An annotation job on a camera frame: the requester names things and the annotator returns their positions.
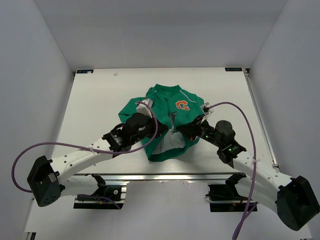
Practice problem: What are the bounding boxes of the blue label sticker left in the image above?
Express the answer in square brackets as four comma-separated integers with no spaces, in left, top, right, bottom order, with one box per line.
[76,69,94,74]

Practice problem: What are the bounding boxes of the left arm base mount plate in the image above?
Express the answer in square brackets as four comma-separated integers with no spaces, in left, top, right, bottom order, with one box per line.
[73,174,129,210]

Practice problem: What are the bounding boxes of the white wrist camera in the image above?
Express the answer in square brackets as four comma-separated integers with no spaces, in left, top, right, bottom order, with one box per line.
[136,98,154,118]
[200,102,214,123]

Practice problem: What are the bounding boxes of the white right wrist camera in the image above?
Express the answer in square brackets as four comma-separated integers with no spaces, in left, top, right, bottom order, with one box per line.
[200,102,214,123]

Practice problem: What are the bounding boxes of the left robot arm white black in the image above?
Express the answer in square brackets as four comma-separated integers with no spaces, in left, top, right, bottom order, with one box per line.
[27,113,168,207]

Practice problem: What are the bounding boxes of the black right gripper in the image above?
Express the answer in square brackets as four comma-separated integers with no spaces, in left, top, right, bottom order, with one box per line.
[176,114,223,148]

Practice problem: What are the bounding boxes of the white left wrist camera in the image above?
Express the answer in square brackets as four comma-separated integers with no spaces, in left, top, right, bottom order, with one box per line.
[136,98,154,118]

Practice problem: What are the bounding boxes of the blue label sticker right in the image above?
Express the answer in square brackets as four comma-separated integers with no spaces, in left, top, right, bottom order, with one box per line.
[224,67,243,72]

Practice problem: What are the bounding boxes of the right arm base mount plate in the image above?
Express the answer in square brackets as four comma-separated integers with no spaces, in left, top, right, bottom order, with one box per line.
[205,173,249,213]

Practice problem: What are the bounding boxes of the blue label sticker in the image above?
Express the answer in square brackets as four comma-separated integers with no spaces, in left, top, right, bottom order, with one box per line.
[224,67,243,72]
[76,69,94,74]

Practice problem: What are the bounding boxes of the aluminium table front rail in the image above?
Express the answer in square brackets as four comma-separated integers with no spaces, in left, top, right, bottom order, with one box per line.
[72,172,238,183]

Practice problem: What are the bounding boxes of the green jacket with white lining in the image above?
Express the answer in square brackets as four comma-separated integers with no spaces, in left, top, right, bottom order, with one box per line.
[118,84,205,162]

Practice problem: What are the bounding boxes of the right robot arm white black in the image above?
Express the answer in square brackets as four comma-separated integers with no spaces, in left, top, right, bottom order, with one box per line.
[176,116,320,231]

